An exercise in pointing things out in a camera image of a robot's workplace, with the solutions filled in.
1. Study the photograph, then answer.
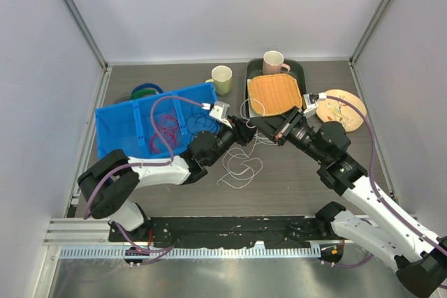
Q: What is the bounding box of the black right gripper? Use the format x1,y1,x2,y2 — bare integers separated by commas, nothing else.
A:
251,105,328,163

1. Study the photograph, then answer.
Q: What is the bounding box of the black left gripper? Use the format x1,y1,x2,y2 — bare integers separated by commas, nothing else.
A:
207,116,256,166

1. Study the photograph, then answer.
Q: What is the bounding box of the white thin cable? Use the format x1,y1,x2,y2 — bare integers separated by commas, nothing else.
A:
216,98,277,188

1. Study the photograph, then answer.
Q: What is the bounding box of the blue thin cable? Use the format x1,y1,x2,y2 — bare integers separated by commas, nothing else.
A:
184,103,221,138

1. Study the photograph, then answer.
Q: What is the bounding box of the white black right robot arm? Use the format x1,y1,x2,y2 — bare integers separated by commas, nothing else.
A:
250,107,446,297

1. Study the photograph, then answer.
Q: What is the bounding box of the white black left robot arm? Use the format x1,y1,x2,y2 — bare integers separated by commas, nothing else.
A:
78,117,256,241

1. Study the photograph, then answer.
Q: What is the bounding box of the white square plate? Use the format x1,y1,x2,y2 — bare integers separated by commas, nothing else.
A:
246,79,265,117

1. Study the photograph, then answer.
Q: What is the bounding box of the woven orange basket tray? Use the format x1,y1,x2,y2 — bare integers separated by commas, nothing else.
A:
252,73,302,117

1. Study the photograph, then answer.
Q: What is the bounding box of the dark grey serving tray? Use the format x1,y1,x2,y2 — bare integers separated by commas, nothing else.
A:
242,58,307,118

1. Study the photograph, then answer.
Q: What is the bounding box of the pink ceramic mug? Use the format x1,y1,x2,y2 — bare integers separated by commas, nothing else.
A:
262,50,291,75

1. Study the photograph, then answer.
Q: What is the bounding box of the light green ceramic mug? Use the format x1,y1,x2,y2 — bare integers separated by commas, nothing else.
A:
206,65,233,96

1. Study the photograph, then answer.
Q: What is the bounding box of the beige plate with bird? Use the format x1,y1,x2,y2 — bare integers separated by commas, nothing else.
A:
316,89,367,132

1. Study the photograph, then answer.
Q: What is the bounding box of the blue plastic compartment bin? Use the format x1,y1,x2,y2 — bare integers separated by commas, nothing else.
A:
96,83,221,158

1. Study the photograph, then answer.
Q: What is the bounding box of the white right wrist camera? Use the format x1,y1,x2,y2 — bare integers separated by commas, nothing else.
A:
302,92,327,118

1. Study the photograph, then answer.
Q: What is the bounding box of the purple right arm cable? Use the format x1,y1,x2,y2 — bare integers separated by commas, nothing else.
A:
321,94,447,250

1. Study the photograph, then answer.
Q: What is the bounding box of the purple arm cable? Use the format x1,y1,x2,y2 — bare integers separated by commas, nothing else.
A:
321,94,447,250
82,95,210,221

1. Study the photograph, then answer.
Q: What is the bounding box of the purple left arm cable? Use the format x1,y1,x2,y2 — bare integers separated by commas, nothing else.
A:
82,95,210,221

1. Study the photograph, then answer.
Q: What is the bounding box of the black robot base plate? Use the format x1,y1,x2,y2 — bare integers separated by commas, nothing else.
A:
129,216,341,249

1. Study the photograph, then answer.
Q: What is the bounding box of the blue green cable coil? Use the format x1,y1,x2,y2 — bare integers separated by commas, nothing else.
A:
130,82,163,100

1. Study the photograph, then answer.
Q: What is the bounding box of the white slotted cable duct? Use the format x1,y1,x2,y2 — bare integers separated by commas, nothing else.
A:
59,244,321,260

